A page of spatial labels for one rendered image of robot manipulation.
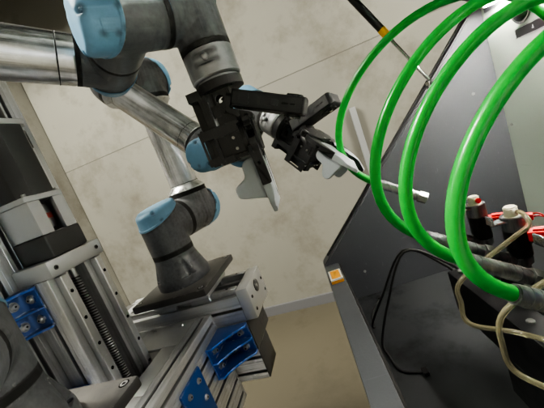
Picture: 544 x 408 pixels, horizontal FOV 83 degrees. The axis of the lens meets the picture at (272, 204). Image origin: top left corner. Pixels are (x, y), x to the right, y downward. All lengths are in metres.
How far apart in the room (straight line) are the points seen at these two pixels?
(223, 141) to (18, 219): 0.45
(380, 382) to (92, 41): 0.57
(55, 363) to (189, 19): 0.68
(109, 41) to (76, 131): 2.59
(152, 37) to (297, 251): 2.13
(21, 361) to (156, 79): 0.74
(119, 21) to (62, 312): 0.53
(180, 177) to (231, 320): 0.43
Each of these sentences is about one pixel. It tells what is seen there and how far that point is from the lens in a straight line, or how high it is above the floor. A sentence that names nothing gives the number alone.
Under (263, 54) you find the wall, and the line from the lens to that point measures 2.34.
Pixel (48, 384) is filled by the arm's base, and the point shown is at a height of 1.11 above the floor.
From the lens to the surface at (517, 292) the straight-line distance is 0.33.
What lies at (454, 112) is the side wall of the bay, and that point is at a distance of 0.90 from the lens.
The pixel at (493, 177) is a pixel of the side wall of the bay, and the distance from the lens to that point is 0.96.
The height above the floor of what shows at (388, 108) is 1.29.
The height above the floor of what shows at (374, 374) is 0.95.
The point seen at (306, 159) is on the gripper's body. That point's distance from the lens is 0.65.
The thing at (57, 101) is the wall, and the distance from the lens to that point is 3.13.
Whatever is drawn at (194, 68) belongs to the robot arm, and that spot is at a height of 1.44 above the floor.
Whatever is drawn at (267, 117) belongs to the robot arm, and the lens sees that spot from 0.72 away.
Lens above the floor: 1.30
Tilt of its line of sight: 10 degrees down
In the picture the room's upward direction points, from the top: 21 degrees counter-clockwise
